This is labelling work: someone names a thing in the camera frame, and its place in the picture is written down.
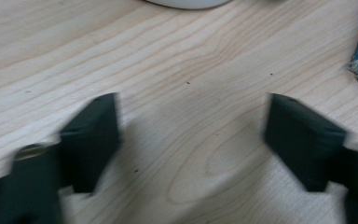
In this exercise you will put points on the white pedal trash can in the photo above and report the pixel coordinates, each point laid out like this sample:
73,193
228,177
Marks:
188,3

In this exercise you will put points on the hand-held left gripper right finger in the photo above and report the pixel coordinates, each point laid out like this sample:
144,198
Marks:
301,146

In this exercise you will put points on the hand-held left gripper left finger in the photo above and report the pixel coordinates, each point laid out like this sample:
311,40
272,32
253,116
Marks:
90,140

